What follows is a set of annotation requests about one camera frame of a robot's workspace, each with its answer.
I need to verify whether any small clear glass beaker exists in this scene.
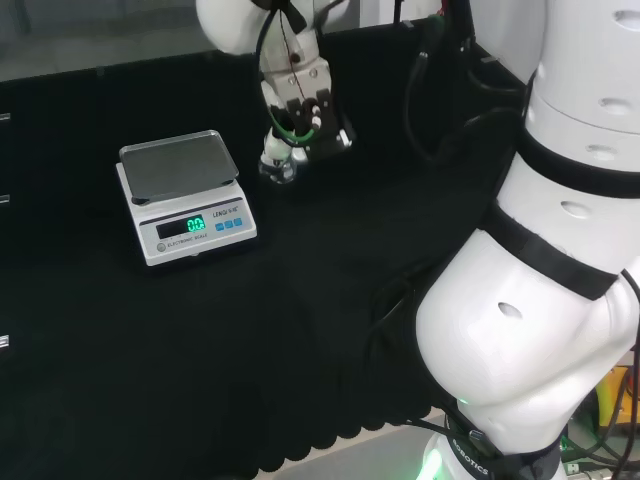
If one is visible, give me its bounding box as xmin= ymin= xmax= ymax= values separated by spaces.
xmin=258 ymin=148 xmax=311 ymax=187

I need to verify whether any black bench cloth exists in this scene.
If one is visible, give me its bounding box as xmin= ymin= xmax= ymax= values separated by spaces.
xmin=0 ymin=22 xmax=531 ymax=480

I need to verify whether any white electronic balance steel pan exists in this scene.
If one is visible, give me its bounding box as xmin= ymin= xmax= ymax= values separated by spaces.
xmin=115 ymin=129 xmax=259 ymax=268

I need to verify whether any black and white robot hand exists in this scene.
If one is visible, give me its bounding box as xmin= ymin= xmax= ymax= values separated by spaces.
xmin=259 ymin=55 xmax=358 ymax=169

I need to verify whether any yellow stop button box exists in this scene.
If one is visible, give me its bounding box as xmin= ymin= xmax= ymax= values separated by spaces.
xmin=593 ymin=364 xmax=640 ymax=437

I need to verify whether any pale board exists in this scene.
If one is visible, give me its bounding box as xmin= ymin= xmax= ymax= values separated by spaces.
xmin=257 ymin=407 xmax=451 ymax=480

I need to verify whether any green hand cable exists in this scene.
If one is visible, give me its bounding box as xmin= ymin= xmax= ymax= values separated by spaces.
xmin=268 ymin=105 xmax=322 ymax=149

